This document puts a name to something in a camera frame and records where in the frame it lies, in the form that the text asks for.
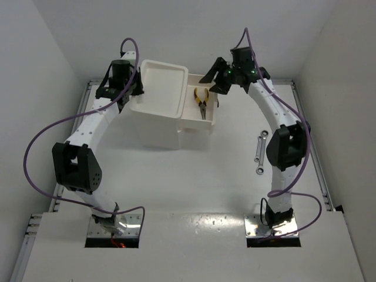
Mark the yellow handled needle-nose pliers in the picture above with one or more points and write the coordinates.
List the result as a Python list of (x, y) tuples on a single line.
[(202, 104)]

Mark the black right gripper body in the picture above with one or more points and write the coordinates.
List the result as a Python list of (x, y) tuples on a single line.
[(228, 74)]

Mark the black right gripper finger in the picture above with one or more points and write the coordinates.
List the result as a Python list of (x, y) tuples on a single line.
[(219, 66), (220, 88)]

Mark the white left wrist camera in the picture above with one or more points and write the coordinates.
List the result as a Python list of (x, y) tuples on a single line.
[(129, 57)]

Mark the silver ratchet wrench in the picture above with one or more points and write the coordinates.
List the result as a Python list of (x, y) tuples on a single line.
[(260, 168), (260, 141)]

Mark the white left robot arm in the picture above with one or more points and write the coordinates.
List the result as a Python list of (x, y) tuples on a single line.
[(75, 162)]

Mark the white three-drawer cabinet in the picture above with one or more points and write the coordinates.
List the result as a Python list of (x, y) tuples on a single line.
[(157, 112)]

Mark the metal base plate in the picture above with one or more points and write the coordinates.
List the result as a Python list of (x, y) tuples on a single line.
[(255, 229), (126, 226)]

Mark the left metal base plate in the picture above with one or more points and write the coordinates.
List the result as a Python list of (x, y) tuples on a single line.
[(126, 226)]

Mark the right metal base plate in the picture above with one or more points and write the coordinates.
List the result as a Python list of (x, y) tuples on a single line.
[(255, 229)]

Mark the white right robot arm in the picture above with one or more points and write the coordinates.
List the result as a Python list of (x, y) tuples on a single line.
[(288, 148)]

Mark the upper silver ratchet wrench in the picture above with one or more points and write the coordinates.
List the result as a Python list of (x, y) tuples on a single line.
[(260, 141)]

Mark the lower silver ratchet wrench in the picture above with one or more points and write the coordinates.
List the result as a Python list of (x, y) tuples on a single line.
[(260, 168)]

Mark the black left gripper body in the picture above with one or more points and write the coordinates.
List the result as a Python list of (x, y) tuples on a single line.
[(136, 89)]

